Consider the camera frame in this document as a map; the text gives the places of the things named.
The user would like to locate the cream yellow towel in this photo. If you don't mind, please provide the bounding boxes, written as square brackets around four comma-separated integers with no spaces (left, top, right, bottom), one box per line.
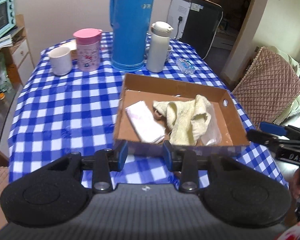
[153,95,211,146]

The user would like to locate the white paper towel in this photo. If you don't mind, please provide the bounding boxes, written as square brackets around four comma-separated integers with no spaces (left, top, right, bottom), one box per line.
[125,101,165,144]

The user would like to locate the clear plastic bag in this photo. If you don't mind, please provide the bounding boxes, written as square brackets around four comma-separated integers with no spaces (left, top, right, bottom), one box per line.
[200,105,222,146]

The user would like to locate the brown cardboard box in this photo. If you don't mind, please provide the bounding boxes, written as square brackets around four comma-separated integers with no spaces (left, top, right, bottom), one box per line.
[113,73,250,156]

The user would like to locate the quilted brown chair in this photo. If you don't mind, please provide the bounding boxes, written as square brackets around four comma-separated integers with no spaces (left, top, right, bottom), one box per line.
[232,46,300,128]

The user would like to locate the small brown tape roll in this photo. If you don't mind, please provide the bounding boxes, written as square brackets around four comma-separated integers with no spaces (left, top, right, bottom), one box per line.
[153,109,164,120]

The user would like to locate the blue checkered tablecloth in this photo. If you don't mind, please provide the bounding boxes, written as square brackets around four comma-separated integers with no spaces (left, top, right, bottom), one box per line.
[8,32,289,188]

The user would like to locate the tissue packet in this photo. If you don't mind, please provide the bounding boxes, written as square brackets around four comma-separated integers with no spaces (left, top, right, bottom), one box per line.
[176,58,196,74]

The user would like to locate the white ceramic cup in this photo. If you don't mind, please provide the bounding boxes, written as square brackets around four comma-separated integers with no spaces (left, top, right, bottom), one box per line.
[48,47,73,76]

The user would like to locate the small mug with spoon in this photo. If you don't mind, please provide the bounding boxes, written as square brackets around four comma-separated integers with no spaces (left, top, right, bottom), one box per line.
[145,45,173,62]

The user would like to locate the white insulated bottle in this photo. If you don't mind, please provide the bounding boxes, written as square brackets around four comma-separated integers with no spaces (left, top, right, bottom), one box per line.
[146,21,173,73]

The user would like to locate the pink lidded cartoon cup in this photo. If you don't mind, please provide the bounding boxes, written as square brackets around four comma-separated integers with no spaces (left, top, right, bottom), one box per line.
[73,28,103,72]

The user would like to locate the wooden shelf cabinet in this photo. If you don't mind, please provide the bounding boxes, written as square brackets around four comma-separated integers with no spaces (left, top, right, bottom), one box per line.
[0,14,34,87]

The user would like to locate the black white water dispenser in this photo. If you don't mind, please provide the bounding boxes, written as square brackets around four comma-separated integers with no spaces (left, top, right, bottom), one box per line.
[167,0,223,59]

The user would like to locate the blue thermos flask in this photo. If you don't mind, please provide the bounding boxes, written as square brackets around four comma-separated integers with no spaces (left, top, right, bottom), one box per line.
[109,0,154,72]

